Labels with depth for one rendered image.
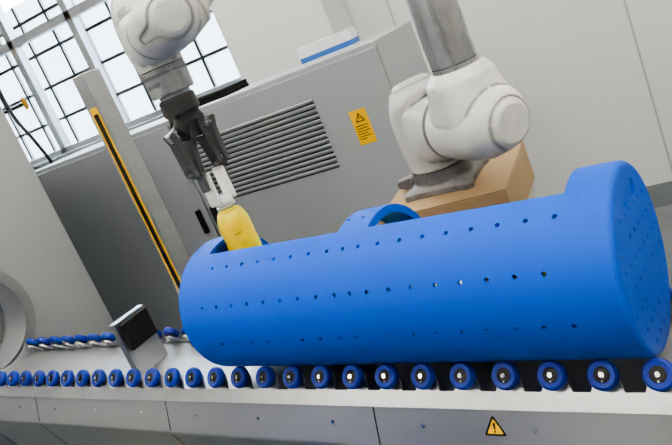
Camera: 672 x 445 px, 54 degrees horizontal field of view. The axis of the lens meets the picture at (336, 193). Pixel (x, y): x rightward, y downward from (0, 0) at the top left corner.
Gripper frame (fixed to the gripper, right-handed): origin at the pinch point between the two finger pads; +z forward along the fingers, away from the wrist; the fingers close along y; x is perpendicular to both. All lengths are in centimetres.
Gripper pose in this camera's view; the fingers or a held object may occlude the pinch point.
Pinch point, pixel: (217, 187)
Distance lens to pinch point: 138.7
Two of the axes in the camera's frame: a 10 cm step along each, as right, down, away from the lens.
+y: -5.0, 4.0, -7.7
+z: 3.8, 9.0, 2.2
